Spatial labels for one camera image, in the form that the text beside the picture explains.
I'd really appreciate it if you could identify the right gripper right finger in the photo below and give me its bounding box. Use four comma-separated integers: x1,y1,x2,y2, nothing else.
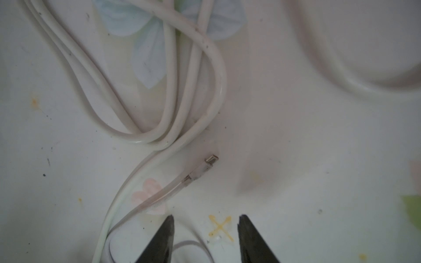
237,214,280,263

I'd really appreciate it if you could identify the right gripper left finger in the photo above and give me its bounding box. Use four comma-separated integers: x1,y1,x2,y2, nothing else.
136,215,174,263

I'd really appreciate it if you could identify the lilac usb cable bundle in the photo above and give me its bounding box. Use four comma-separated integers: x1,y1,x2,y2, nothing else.
106,154,219,263

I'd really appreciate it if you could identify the white power strip cord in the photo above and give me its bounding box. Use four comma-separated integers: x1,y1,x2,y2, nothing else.
19,0,421,263

